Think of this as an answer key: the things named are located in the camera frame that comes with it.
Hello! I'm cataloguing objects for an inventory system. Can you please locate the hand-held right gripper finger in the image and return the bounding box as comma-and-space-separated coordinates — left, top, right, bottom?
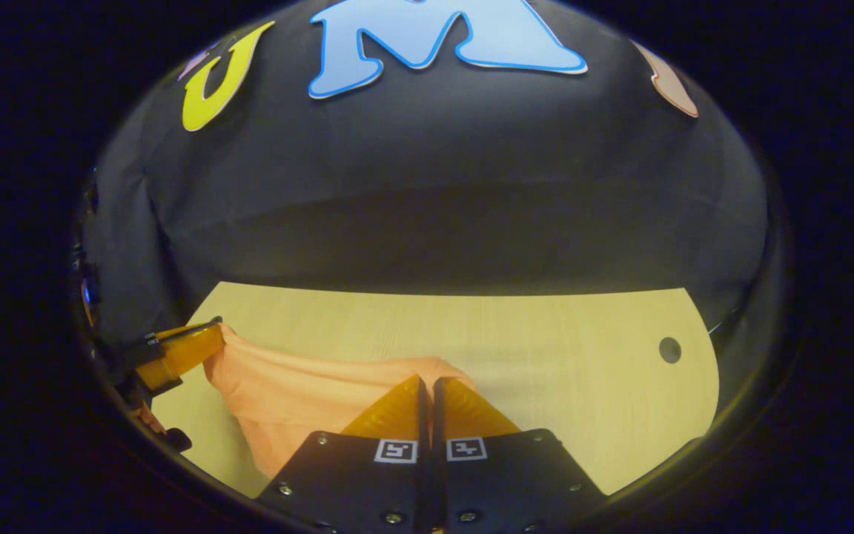
256, 375, 431, 534
431, 377, 607, 534

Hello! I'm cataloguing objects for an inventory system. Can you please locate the orange T-shirt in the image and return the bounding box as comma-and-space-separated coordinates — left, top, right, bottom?
203, 323, 481, 481

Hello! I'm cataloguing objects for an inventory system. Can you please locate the black backdrop cloth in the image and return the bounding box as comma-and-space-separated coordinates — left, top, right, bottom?
79, 0, 772, 349

